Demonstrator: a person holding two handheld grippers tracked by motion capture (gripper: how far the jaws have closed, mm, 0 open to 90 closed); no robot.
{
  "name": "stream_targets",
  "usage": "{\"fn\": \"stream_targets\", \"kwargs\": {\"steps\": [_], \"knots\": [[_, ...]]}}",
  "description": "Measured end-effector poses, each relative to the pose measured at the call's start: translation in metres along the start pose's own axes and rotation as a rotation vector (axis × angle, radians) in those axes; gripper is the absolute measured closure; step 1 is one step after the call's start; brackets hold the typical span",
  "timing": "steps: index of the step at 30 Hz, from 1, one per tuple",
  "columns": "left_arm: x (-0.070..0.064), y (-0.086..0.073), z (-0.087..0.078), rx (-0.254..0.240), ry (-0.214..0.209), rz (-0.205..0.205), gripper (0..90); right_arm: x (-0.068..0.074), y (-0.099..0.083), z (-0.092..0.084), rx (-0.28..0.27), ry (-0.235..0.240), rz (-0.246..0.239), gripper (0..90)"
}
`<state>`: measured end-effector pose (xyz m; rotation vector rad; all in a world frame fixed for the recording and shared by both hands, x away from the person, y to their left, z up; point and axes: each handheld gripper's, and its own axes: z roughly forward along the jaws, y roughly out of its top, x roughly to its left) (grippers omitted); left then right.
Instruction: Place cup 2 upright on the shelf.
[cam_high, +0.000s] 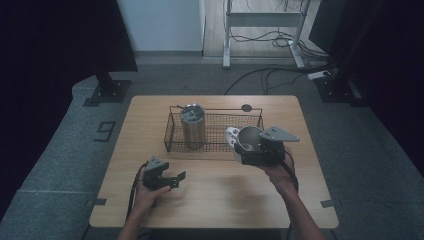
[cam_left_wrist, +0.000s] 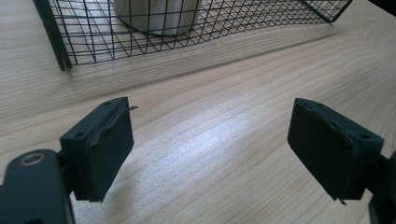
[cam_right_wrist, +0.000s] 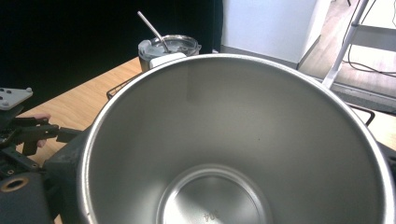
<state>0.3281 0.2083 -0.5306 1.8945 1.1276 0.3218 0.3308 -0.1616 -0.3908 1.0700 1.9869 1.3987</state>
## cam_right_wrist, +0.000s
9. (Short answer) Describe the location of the white metal desk frame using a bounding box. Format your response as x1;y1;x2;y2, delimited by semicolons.
321;0;396;91

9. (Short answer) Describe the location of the black curtain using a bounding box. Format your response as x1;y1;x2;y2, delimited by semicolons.
0;0;224;110

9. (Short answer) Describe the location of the steel tumbler with lid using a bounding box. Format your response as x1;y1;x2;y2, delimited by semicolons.
137;34;203;74

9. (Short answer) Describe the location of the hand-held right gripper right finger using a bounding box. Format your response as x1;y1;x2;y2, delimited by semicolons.
375;140;396;185

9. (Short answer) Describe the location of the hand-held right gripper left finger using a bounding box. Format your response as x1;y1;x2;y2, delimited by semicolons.
42;126;93;224

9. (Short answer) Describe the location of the white mug with steel inside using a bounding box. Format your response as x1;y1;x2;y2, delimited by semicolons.
76;51;396;224

